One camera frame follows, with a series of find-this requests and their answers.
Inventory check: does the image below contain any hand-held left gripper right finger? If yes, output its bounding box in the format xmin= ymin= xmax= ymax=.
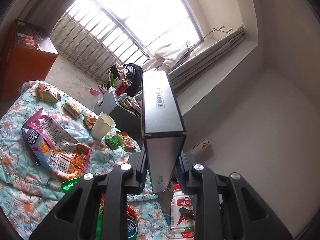
xmin=176 ymin=152 xmax=293 ymax=240

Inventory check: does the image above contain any cracker pack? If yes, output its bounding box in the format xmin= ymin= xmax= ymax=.
xmin=62 ymin=99 xmax=84 ymax=119

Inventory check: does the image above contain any long silver box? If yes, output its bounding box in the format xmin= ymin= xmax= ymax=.
xmin=141 ymin=70 xmax=187 ymax=194

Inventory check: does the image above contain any grey cabinet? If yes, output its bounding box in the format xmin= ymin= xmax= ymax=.
xmin=94 ymin=86 xmax=143 ymax=130

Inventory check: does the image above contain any metal window railing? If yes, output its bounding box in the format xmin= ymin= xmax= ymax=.
xmin=50 ymin=0 xmax=155 ymax=83

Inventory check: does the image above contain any pink and orange snack bag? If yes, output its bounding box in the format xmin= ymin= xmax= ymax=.
xmin=21 ymin=107 xmax=92 ymax=180

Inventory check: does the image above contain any white paper cup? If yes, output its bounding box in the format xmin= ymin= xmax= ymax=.
xmin=90 ymin=112 xmax=116 ymax=140

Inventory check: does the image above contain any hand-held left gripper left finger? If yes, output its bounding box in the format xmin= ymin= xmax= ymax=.
xmin=29 ymin=152 xmax=148 ymax=240

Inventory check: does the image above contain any white cloth on sill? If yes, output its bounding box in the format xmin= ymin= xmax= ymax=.
xmin=154 ymin=44 xmax=188 ymax=71

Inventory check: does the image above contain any small orange snack packet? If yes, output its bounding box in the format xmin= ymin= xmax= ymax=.
xmin=84 ymin=115 xmax=97 ymax=130

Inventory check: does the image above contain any white strawberry milk bottle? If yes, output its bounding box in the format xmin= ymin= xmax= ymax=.
xmin=171 ymin=184 xmax=196 ymax=240

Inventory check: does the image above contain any grey curtain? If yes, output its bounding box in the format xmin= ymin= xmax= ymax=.
xmin=5 ymin=0 xmax=99 ymax=34
xmin=169 ymin=26 xmax=247 ymax=92

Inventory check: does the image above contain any green snack packet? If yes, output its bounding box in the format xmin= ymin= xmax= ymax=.
xmin=104 ymin=135 xmax=119 ymax=150

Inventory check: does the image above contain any floral quilt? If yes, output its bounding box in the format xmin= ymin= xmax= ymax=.
xmin=0 ymin=80 xmax=173 ymax=240

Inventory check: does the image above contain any red thermos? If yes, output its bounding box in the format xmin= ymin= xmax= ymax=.
xmin=115 ymin=80 xmax=132 ymax=94

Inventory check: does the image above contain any green and red snack bag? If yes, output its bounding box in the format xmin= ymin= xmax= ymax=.
xmin=61 ymin=177 xmax=140 ymax=240

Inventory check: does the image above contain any orange cardboard box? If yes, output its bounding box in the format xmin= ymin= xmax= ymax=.
xmin=0 ymin=19 xmax=59 ymax=102

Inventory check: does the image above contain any yellow and orange snack packet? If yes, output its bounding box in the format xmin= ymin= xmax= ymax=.
xmin=115 ymin=131 xmax=137 ymax=151

